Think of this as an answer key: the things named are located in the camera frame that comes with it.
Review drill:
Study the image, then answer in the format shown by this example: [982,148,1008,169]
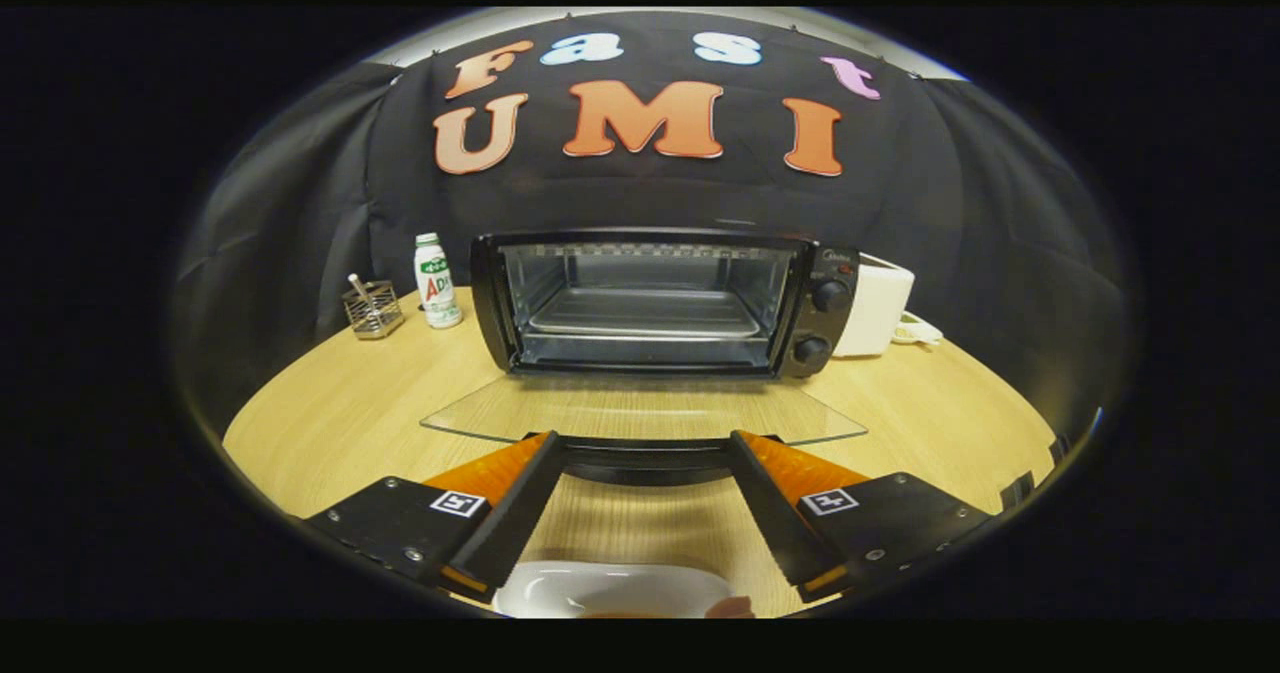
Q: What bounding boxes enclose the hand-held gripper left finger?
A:
[305,431,566,602]

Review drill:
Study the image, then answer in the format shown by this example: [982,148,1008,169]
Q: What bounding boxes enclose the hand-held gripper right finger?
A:
[727,430,996,602]

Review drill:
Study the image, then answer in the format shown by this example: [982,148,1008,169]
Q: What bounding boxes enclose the black toaster oven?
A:
[420,228,869,487]

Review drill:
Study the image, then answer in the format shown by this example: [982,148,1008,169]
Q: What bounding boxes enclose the white pop-up toaster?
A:
[833,253,916,358]

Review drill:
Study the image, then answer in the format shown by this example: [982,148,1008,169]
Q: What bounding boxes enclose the white plate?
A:
[490,561,746,619]

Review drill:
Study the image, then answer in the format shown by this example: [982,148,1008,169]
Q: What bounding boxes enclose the white divided snack dish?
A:
[893,310,944,346]

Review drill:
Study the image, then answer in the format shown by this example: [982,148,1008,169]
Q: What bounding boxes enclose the white plastic drink bottle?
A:
[414,232,464,330]

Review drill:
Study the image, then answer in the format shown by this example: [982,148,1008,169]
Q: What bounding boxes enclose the small wire mesh holder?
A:
[342,273,406,341]

